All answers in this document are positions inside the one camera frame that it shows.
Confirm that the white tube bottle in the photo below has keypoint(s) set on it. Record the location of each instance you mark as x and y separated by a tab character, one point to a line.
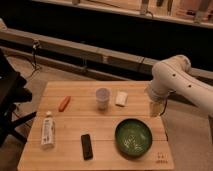
48	131

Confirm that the green ceramic bowl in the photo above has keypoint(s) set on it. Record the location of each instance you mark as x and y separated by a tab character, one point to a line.
133	138

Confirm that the black remote control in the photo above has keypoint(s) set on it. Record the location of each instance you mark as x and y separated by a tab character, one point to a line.
86	147

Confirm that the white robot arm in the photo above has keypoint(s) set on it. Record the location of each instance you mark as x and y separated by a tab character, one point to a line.
172	74

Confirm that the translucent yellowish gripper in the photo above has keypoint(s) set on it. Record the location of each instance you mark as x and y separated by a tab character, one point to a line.
154	108

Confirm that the black chair frame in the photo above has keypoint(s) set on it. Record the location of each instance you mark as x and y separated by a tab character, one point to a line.
12	90

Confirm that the orange carrot toy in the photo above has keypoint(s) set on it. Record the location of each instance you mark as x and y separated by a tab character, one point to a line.
64	103

